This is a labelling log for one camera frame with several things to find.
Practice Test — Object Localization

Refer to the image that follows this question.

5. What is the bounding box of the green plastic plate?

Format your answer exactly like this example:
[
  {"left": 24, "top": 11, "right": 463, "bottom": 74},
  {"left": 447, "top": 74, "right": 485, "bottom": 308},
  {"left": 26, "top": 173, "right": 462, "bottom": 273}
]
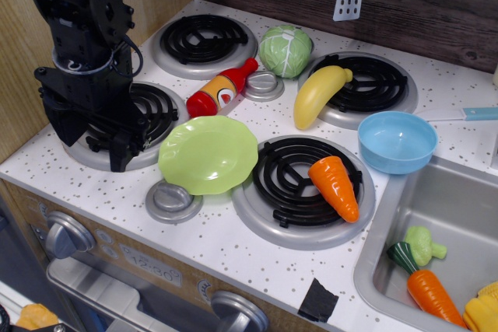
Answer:
[{"left": 158, "top": 116, "right": 258, "bottom": 196}]

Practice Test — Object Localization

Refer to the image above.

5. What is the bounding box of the stove burner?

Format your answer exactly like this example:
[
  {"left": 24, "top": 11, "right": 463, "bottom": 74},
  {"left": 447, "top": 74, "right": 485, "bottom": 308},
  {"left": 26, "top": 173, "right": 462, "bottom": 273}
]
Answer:
[
  {"left": 65, "top": 82, "right": 189, "bottom": 173},
  {"left": 232, "top": 135, "right": 375, "bottom": 250},
  {"left": 298, "top": 51, "right": 419, "bottom": 130},
  {"left": 151, "top": 14, "right": 258, "bottom": 80}
]

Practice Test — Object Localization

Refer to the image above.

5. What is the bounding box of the rear left stove burner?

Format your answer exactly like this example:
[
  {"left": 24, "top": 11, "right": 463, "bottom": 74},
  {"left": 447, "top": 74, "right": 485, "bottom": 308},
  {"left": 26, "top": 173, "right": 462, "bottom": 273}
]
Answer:
[{"left": 151, "top": 14, "right": 258, "bottom": 80}]

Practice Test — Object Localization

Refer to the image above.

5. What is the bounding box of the blue toy pot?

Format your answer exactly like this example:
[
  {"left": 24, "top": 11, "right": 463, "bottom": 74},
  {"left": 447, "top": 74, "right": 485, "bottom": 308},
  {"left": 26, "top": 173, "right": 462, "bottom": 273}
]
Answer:
[{"left": 356, "top": 107, "right": 498, "bottom": 176}]

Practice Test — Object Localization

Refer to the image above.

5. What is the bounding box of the yellow toy corn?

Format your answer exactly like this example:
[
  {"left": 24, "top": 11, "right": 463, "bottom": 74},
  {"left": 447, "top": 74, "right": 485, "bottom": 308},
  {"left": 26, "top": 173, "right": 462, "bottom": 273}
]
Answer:
[{"left": 463, "top": 281, "right": 497, "bottom": 332}]

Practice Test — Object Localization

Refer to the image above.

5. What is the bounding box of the orange toy carrot on burner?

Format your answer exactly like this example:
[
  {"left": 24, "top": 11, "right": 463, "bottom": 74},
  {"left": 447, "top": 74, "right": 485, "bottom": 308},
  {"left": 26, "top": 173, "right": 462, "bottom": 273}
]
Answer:
[{"left": 308, "top": 156, "right": 359, "bottom": 223}]

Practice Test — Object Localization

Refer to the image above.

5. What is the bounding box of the rear right stove burner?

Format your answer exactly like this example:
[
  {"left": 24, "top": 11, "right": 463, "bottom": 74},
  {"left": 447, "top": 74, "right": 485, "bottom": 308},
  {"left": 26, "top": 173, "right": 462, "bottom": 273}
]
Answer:
[{"left": 298, "top": 51, "right": 419, "bottom": 130}]

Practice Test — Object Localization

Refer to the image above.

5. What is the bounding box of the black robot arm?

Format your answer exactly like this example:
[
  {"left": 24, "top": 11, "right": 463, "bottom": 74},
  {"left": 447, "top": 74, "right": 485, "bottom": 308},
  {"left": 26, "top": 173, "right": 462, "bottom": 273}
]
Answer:
[{"left": 33, "top": 0, "right": 149, "bottom": 172}]

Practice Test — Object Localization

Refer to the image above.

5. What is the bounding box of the steel sink basin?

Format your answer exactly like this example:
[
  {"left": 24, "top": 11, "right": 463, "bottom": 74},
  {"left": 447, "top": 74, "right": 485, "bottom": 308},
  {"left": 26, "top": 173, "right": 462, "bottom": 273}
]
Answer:
[{"left": 353, "top": 157, "right": 497, "bottom": 331}]

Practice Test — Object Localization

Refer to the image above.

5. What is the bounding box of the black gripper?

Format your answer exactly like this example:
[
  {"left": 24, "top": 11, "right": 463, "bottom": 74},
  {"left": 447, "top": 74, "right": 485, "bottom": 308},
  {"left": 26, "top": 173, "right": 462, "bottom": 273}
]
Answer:
[{"left": 34, "top": 62, "right": 148, "bottom": 173}]

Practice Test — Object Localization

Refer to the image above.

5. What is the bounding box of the silver oven door handle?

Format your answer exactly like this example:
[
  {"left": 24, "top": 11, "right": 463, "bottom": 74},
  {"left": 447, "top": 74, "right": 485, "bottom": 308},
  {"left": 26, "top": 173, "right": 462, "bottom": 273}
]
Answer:
[{"left": 47, "top": 257, "right": 181, "bottom": 331}]

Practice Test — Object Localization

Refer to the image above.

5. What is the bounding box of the red toy ketchup bottle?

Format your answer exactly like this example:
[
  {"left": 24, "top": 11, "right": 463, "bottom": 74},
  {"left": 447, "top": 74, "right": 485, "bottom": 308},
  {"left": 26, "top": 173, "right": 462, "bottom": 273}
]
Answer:
[{"left": 186, "top": 58, "right": 258, "bottom": 118}]

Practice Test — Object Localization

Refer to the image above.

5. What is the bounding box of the green toy broccoli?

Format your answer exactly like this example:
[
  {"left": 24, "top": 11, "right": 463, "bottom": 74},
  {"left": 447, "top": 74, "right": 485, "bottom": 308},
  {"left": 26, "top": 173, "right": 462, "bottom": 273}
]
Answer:
[{"left": 404, "top": 226, "right": 447, "bottom": 267}]

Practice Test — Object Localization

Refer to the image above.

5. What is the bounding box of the green toy cabbage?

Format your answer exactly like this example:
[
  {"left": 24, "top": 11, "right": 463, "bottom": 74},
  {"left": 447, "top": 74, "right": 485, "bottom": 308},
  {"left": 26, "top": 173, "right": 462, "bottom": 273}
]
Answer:
[{"left": 258, "top": 25, "right": 313, "bottom": 79}]

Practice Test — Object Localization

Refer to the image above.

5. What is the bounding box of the front grey stove knob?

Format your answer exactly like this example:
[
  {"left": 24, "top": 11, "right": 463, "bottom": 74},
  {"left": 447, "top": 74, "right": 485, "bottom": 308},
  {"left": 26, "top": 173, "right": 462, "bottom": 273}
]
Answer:
[{"left": 145, "top": 180, "right": 203, "bottom": 224}]

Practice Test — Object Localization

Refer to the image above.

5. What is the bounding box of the left grey oven knob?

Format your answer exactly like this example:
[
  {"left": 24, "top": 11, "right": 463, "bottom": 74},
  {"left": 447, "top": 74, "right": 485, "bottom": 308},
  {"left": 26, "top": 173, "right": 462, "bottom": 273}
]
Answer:
[{"left": 46, "top": 211, "right": 96, "bottom": 259}]

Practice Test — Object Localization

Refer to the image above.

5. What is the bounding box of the yellow toy banana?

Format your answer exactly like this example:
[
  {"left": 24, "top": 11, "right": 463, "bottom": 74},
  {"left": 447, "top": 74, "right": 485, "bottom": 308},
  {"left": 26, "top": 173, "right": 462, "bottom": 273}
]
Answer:
[{"left": 293, "top": 65, "right": 353, "bottom": 130}]

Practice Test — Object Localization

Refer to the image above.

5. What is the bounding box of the black tape patch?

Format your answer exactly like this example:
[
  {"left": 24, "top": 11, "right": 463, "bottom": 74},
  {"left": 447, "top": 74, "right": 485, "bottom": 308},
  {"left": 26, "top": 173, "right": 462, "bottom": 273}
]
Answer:
[{"left": 297, "top": 278, "right": 339, "bottom": 323}]

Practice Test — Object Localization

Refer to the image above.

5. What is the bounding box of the orange carrot with green top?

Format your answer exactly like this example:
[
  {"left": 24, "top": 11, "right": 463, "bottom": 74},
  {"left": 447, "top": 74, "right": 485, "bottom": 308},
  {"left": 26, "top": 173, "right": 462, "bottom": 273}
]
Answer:
[{"left": 387, "top": 242, "right": 467, "bottom": 329}]

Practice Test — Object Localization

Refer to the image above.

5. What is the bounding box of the yellow object bottom left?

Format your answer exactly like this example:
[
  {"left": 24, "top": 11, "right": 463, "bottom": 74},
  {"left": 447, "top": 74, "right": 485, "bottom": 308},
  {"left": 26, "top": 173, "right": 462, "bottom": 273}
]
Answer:
[{"left": 16, "top": 303, "right": 59, "bottom": 330}]

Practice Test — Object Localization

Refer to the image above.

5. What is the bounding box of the right grey oven knob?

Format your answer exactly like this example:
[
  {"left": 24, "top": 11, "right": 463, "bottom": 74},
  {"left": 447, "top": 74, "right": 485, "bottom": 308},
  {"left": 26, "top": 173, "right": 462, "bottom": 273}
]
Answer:
[{"left": 211, "top": 291, "right": 269, "bottom": 332}]

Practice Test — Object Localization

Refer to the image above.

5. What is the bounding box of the front right stove burner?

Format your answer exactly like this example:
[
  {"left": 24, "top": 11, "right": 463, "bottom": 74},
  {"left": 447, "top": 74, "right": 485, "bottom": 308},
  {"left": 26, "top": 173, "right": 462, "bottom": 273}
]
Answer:
[{"left": 232, "top": 135, "right": 375, "bottom": 250}]

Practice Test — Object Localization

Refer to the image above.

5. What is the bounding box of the rear grey stove knob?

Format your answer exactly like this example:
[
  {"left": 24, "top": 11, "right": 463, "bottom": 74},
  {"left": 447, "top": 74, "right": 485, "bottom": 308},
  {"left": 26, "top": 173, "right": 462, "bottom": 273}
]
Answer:
[{"left": 242, "top": 71, "right": 285, "bottom": 102}]

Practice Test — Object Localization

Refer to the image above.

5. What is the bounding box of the grey oven knob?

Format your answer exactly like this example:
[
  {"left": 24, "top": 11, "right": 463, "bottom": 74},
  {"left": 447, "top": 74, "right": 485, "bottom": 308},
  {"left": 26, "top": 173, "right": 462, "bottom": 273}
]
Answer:
[
  {"left": 46, "top": 211, "right": 96, "bottom": 259},
  {"left": 211, "top": 291, "right": 269, "bottom": 332}
]

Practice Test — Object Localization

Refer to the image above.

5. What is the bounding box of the grey stove knob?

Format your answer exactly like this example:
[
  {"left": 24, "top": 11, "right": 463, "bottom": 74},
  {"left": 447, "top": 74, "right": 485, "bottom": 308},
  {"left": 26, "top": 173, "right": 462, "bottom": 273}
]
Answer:
[
  {"left": 145, "top": 180, "right": 203, "bottom": 224},
  {"left": 242, "top": 71, "right": 285, "bottom": 102}
]

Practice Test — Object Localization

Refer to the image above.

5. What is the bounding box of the front left stove burner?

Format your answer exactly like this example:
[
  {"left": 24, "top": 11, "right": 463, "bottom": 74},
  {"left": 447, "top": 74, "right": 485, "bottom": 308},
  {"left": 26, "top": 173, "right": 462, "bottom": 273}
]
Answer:
[{"left": 65, "top": 82, "right": 189, "bottom": 173}]

